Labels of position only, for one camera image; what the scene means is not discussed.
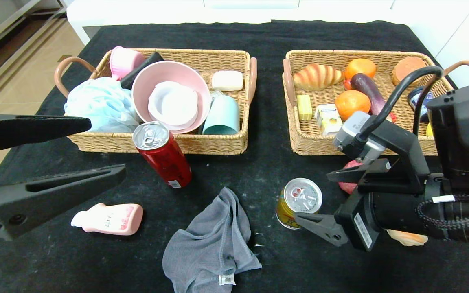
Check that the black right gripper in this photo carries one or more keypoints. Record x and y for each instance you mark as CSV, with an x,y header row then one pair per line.
x,y
381,215

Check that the red peach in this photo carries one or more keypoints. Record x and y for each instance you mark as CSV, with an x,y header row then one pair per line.
x,y
346,188

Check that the yellow drink can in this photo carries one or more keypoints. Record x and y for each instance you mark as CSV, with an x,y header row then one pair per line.
x,y
299,197

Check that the long striped bread roll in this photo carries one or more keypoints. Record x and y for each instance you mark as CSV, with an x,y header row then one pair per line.
x,y
407,239

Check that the grey cloth with tag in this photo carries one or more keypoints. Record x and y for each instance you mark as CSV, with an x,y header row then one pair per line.
x,y
210,244

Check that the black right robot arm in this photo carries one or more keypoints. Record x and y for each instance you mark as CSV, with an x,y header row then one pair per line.
x,y
466,134

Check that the small juice carton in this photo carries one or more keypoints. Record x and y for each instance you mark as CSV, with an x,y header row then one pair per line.
x,y
328,120

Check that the light blue bath pouf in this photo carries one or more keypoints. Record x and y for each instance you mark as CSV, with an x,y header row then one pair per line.
x,y
99,101

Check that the pink lotion bottle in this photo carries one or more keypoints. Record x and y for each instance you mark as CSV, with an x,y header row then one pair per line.
x,y
111,219

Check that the orange fruit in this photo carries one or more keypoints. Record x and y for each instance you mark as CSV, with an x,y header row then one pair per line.
x,y
350,105
360,67

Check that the yellow butter block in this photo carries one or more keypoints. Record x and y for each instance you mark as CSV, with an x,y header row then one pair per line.
x,y
304,107

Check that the purple eggplant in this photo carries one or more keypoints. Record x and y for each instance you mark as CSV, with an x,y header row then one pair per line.
x,y
367,87

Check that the yellow lemon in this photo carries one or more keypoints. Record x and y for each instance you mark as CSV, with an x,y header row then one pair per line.
x,y
429,130

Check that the red soda can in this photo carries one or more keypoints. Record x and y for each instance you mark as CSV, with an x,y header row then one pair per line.
x,y
164,158

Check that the croissant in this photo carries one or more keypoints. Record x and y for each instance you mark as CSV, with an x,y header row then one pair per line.
x,y
318,76

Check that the pink ribbed cup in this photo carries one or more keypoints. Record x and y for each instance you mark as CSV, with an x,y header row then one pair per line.
x,y
125,62

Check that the dark blue tin can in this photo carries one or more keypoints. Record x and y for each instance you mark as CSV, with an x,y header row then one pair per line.
x,y
429,97

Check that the teal plastic cup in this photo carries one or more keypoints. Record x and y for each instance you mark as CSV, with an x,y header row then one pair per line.
x,y
221,115

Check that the black tube bottle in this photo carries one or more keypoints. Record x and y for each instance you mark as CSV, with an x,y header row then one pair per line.
x,y
144,66

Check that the white dish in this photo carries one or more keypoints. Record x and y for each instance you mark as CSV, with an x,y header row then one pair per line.
x,y
172,105

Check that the round brown bun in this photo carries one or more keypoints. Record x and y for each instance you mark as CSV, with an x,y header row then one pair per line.
x,y
407,65

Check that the pink bowl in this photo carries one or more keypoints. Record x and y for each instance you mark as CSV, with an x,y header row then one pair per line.
x,y
168,72

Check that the clear plastic wrapper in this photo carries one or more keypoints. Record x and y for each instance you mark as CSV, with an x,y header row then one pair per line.
x,y
217,94

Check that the white soap bar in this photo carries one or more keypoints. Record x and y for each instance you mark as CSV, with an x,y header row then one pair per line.
x,y
227,80

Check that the white low cabinet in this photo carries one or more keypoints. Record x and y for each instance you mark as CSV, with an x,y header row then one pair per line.
x,y
157,12

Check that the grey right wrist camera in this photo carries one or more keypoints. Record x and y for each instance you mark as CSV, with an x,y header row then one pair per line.
x,y
352,130

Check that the black right camera bracket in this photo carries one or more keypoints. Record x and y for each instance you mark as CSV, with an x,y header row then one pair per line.
x,y
405,146

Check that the grey metal rail frame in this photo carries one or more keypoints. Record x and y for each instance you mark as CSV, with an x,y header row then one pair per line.
x,y
6,20

